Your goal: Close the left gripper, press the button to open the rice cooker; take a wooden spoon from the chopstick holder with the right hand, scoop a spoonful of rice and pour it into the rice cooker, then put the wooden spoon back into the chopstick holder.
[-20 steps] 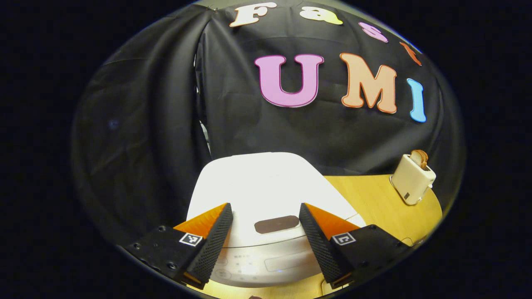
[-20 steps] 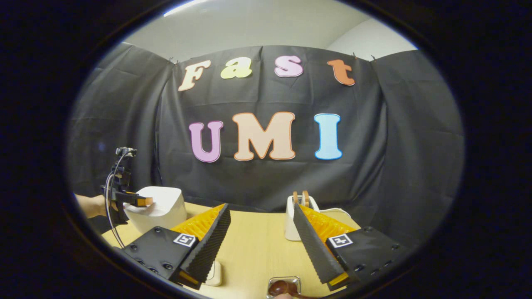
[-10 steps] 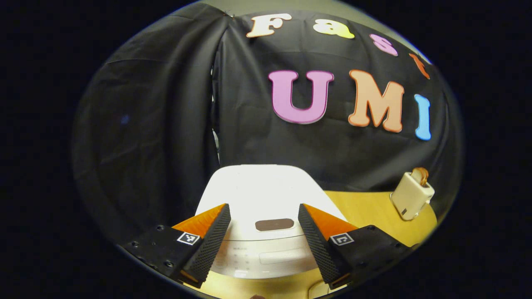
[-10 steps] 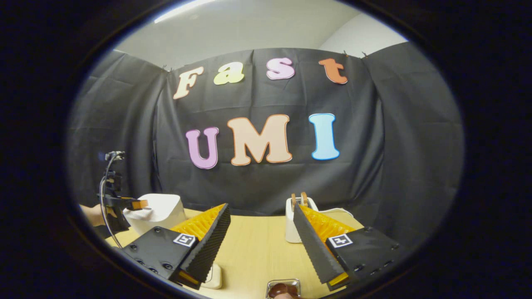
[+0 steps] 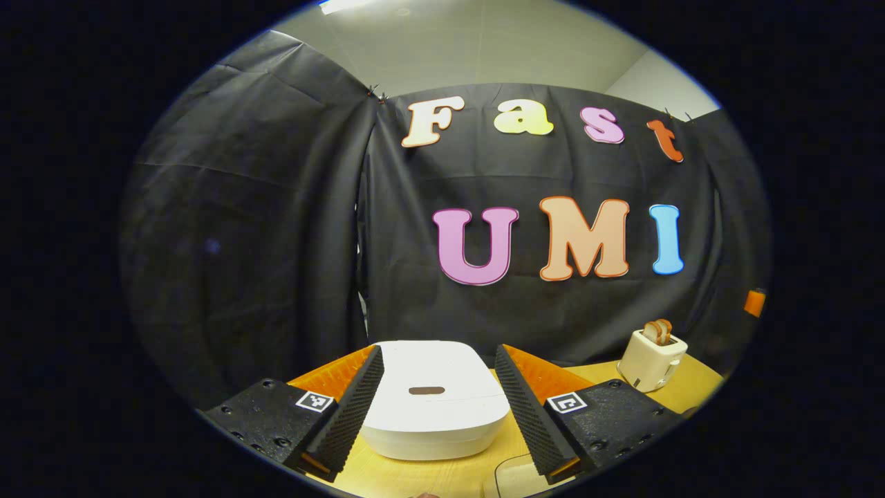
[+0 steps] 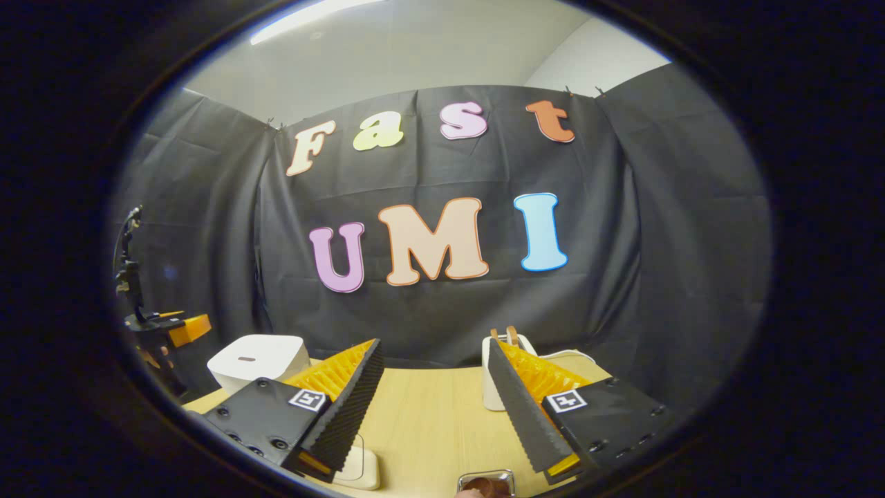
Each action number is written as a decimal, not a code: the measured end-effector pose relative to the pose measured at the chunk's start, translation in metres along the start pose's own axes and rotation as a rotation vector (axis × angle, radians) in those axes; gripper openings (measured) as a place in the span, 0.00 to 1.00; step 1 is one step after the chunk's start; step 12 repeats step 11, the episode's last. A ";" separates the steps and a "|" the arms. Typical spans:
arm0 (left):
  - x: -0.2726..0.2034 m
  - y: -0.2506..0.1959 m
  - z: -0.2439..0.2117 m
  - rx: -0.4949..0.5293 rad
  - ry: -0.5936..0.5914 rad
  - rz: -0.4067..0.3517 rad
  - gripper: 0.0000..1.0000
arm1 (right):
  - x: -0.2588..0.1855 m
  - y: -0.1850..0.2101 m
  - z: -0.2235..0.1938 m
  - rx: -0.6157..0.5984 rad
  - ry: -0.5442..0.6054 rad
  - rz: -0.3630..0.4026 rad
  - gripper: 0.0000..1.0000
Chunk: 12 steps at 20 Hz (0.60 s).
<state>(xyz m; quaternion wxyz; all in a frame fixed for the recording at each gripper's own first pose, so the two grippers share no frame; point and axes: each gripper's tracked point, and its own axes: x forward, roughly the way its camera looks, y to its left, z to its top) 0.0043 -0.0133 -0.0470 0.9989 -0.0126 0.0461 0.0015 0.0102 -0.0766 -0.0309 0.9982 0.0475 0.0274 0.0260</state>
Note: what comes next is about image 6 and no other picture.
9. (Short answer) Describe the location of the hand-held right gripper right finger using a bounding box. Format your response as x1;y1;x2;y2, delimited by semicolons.
487;339;675;486

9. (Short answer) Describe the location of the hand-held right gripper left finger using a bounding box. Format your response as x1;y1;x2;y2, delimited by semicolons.
201;338;385;483

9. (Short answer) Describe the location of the metal wire chopstick holder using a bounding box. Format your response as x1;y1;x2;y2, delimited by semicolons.
458;469;516;498

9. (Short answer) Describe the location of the white rice cooker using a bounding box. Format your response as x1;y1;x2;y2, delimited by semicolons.
206;334;310;396

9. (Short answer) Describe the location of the brown wooden spoon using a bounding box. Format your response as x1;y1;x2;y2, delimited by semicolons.
462;477;512;498

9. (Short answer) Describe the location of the white toaster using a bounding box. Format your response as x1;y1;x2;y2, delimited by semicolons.
481;334;540;412

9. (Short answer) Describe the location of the clear glass dish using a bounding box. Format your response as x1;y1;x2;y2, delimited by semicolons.
332;432;382;491

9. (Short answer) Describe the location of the black backdrop cloth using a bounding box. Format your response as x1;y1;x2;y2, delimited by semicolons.
111;62;772;416

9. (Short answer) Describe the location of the white toaster cable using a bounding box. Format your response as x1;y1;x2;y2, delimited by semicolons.
539;349;597;365

